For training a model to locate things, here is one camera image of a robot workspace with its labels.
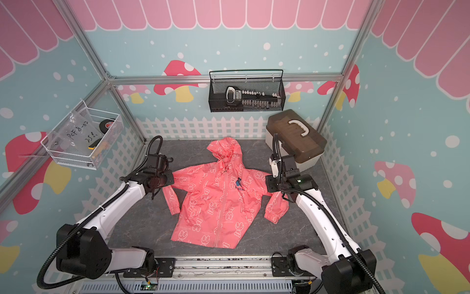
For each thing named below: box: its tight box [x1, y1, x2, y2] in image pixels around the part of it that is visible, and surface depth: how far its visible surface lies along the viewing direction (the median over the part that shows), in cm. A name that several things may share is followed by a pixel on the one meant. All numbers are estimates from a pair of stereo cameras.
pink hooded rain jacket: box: [162, 137, 290, 249], surface depth 92 cm
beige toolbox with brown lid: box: [265, 109, 327, 171], surface depth 100 cm
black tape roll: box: [99, 118, 115, 135], surface depth 81 cm
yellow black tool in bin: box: [88, 137, 103, 151], surface depth 67 cm
